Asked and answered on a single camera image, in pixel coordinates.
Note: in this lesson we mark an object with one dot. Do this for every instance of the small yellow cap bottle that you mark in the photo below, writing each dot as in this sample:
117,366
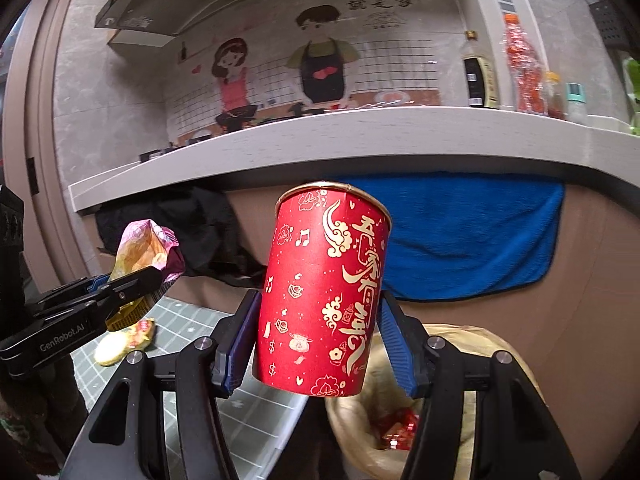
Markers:
554,97

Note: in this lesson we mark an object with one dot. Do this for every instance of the grey plastic basket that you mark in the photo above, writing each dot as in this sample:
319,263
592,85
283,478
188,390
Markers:
610,22

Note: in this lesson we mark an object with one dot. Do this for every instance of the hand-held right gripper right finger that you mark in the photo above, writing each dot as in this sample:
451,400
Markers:
400,350

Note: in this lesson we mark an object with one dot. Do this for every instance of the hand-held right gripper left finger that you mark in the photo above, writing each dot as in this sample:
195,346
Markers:
239,345

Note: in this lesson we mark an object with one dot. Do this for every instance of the brown wooden door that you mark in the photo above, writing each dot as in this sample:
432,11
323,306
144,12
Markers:
50,135

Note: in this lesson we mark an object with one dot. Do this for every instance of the dark sauce bottle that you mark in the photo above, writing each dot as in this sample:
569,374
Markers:
480,80

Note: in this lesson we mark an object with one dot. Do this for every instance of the red drink can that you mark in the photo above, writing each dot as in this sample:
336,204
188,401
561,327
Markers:
400,427

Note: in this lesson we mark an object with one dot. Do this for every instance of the cartoon wall poster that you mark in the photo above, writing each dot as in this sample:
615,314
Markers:
280,85

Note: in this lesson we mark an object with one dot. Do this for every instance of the green grid cutting mat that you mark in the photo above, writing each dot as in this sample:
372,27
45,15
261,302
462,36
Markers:
195,320

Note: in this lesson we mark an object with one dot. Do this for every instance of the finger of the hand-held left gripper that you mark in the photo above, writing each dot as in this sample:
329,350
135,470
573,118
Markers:
130,292
75,290

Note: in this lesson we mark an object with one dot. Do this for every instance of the pink gold snack wrapper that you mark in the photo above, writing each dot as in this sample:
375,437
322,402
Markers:
145,250

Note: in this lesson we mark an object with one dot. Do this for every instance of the white bottle teal cap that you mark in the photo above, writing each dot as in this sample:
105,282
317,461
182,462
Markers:
576,107

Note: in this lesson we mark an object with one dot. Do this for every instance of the black jacket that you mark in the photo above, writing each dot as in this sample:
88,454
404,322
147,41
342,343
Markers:
200,230

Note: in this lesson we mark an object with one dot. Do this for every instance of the green plastic item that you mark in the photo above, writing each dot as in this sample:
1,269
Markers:
634,90

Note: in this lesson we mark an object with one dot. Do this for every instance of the grey range hood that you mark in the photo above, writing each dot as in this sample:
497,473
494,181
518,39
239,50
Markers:
200,0

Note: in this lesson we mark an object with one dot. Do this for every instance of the blue towel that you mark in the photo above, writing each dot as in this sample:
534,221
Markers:
475,240

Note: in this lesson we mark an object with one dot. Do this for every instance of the orange bottle in plastic wrap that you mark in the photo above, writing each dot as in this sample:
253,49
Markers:
522,70

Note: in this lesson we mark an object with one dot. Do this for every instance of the red paper cup gold print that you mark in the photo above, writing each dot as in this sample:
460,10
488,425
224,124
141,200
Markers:
315,280

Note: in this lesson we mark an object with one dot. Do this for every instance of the yellow snack packet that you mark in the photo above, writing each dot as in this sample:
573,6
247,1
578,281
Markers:
117,350

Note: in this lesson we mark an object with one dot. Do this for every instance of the white countertop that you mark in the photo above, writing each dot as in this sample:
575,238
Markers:
350,140

